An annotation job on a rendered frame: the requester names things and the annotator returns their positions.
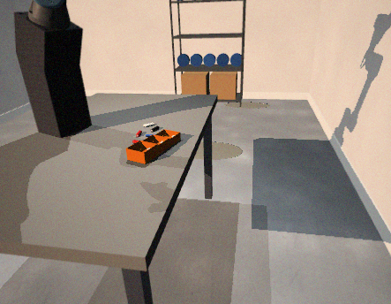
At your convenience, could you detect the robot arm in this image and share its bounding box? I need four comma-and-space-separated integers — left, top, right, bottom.
28, 0, 71, 29

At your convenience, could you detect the orange bin with label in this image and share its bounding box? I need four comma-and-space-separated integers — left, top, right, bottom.
126, 129, 181, 164

